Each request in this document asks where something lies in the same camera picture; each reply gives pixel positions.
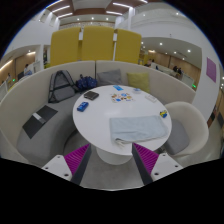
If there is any colourful sticker sheet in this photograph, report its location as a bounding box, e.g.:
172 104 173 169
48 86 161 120
111 93 133 102

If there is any white remote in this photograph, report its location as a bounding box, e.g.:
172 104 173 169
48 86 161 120
145 95 157 102

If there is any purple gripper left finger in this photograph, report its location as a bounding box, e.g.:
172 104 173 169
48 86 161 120
42 143 92 186

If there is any white armchair grey cushion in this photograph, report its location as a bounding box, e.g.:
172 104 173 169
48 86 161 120
164 101 209 157

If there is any purple wall panel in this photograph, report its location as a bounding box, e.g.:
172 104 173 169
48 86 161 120
206 58 216 82

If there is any dark blue bag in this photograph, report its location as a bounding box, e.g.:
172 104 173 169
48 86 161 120
76 75 97 91

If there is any middle yellow acoustic panel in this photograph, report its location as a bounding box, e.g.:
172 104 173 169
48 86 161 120
81 26 114 61

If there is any blue box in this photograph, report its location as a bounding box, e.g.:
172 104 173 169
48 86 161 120
77 102 89 112

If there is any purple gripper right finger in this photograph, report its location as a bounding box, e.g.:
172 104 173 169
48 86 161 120
131 142 184 186

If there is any yellow-green cushion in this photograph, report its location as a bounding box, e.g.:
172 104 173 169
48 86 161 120
127 73 150 93

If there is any blue card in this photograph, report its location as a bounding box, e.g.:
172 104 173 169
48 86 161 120
113 85 123 91

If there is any black wallet case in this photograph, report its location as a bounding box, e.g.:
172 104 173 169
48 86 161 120
84 91 99 100

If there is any light blue towel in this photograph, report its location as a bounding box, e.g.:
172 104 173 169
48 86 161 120
109 115 168 145

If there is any left yellow acoustic panel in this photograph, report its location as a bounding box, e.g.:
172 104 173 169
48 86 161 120
50 27 80 66

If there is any curved beige booth sofa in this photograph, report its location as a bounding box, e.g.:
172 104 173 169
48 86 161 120
0 60 195 166

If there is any grey backpack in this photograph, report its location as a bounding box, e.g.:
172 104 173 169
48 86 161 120
48 70 78 103

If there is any round white table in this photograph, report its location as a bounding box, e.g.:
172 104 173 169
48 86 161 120
73 85 172 165

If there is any right yellow acoustic panel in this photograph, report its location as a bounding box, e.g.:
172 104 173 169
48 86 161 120
115 29 141 64

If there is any yellow acoustic panel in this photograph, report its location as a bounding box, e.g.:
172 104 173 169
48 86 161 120
115 29 141 64
81 26 114 61
50 27 80 66

